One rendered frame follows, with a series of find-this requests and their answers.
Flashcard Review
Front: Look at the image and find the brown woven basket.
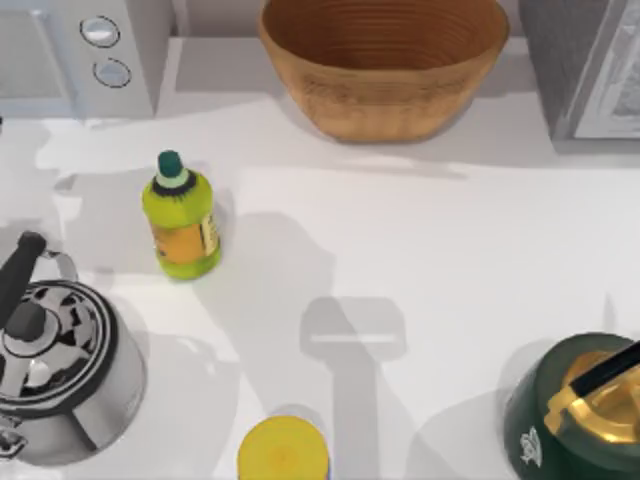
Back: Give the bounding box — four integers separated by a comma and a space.
257, 0, 511, 145

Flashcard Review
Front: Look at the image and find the yellow can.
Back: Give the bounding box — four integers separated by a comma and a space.
236, 415, 333, 480

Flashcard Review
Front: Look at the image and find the silver kettle with black handle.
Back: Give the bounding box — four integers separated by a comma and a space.
0, 230, 149, 468

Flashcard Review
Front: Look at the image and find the small microwave knob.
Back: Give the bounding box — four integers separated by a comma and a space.
92, 56, 133, 89

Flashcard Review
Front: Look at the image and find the green bottle with orange label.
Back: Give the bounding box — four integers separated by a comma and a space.
141, 150, 223, 281

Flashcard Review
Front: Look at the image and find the pale microwave oven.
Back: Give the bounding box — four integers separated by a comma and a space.
0, 0, 177, 127

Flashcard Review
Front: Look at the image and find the dark green and gold kettle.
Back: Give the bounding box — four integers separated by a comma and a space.
503, 332, 640, 480

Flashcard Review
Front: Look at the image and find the large microwave knob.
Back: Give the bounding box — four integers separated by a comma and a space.
79, 15, 122, 49

